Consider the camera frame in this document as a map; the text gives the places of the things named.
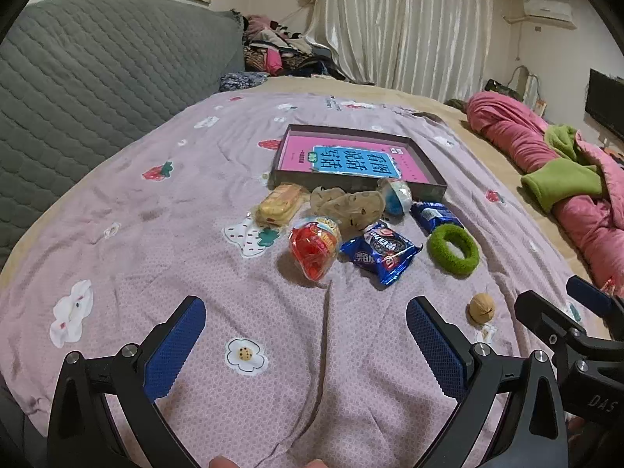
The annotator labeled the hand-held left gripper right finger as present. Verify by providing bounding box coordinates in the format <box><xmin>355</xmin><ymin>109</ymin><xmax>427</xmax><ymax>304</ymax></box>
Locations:
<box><xmin>406</xmin><ymin>296</ymin><xmax>569</xmax><ymax>468</ymax></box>

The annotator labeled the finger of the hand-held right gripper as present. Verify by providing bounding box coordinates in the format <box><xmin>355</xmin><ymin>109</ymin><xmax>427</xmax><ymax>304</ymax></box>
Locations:
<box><xmin>565</xmin><ymin>275</ymin><xmax>624</xmax><ymax>339</ymax></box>
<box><xmin>514</xmin><ymin>291</ymin><xmax>593</xmax><ymax>366</ymax></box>

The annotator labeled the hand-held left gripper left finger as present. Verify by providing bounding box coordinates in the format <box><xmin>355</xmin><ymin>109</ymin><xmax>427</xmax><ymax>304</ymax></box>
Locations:
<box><xmin>46</xmin><ymin>295</ymin><xmax>208</xmax><ymax>468</ymax></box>

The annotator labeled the walnut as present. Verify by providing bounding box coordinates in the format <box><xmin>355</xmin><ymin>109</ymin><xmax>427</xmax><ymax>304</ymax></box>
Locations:
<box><xmin>468</xmin><ymin>292</ymin><xmax>496</xmax><ymax>325</ymax></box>

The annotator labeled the green fuzzy hair ring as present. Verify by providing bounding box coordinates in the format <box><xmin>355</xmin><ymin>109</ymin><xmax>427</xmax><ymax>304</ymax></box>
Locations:
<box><xmin>426</xmin><ymin>224</ymin><xmax>481</xmax><ymax>276</ymax></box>

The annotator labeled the blue cookie packet with picture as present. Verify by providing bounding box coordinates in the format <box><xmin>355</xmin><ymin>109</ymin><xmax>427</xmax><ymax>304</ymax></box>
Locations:
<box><xmin>340</xmin><ymin>222</ymin><xmax>422</xmax><ymax>289</ymax></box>

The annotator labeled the plain blue cookie packet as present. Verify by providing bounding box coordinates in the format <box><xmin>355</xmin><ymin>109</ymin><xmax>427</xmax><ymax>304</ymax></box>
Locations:
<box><xmin>409</xmin><ymin>201</ymin><xmax>464</xmax><ymax>232</ymax></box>

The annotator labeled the red white egg-shaped snack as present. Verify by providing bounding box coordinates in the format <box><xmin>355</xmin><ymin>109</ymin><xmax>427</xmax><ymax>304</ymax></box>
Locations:
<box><xmin>379</xmin><ymin>178</ymin><xmax>413</xmax><ymax>216</ymax></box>

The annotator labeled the red toy egg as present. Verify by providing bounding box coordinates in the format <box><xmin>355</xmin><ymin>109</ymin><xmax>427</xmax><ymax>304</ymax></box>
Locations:
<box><xmin>289</xmin><ymin>216</ymin><xmax>342</xmax><ymax>284</ymax></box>

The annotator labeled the beige cookie plush toy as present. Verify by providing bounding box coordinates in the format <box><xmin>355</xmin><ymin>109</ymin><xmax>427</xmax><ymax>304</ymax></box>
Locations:
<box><xmin>309</xmin><ymin>186</ymin><xmax>386</xmax><ymax>235</ymax></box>

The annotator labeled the yellow bread packet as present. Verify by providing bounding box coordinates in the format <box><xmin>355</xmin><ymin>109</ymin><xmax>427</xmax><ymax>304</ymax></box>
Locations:
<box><xmin>253</xmin><ymin>183</ymin><xmax>309</xmax><ymax>229</ymax></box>

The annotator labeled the pink box lid tray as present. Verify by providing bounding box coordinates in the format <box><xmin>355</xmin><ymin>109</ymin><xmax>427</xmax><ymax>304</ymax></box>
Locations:
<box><xmin>269</xmin><ymin>124</ymin><xmax>448</xmax><ymax>204</ymax></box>

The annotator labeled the person's left hand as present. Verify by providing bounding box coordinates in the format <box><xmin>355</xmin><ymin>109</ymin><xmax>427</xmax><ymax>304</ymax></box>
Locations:
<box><xmin>209</xmin><ymin>455</ymin><xmax>339</xmax><ymax>468</ymax></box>

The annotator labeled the purple printed blanket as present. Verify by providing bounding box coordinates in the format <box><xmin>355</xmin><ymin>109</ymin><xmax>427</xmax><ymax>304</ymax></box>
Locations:
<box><xmin>0</xmin><ymin>90</ymin><xmax>605</xmax><ymax>468</ymax></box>

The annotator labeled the green fleece blanket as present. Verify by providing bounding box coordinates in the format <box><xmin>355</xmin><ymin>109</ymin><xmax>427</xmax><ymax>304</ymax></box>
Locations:
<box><xmin>521</xmin><ymin>126</ymin><xmax>605</xmax><ymax>213</ymax></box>

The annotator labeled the pink quilt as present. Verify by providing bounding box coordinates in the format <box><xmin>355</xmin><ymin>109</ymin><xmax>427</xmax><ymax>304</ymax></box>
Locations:
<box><xmin>465</xmin><ymin>90</ymin><xmax>624</xmax><ymax>293</ymax></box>

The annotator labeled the black television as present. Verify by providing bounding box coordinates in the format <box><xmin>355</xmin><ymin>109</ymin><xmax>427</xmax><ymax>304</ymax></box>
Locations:
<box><xmin>584</xmin><ymin>68</ymin><xmax>624</xmax><ymax>130</ymax></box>

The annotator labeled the dark camouflage bag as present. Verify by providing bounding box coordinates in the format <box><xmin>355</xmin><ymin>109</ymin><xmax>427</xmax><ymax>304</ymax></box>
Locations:
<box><xmin>485</xmin><ymin>79</ymin><xmax>525</xmax><ymax>101</ymax></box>

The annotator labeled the pink book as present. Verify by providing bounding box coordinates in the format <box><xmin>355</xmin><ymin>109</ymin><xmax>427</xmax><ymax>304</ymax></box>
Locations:
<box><xmin>279</xmin><ymin>129</ymin><xmax>437</xmax><ymax>186</ymax></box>

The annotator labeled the blue floral cloth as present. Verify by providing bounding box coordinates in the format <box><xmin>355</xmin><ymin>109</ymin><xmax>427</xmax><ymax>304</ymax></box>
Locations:
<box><xmin>219</xmin><ymin>72</ymin><xmax>269</xmax><ymax>92</ymax></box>

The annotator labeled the grey quilted headboard cover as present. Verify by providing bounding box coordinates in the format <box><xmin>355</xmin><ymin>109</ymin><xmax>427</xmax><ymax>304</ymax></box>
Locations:
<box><xmin>0</xmin><ymin>0</ymin><xmax>245</xmax><ymax>269</ymax></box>

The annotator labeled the white air conditioner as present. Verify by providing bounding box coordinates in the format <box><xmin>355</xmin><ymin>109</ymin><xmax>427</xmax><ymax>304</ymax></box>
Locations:
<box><xmin>521</xmin><ymin>0</ymin><xmax>576</xmax><ymax>25</ymax></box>

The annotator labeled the pile of clothes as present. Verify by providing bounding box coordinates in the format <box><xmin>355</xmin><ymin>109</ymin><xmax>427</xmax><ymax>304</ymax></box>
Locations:
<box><xmin>241</xmin><ymin>12</ymin><xmax>342</xmax><ymax>79</ymax></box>

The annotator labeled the white curtain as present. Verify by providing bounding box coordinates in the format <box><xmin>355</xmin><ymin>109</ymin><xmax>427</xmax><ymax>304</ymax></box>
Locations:
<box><xmin>305</xmin><ymin>0</ymin><xmax>495</xmax><ymax>96</ymax></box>

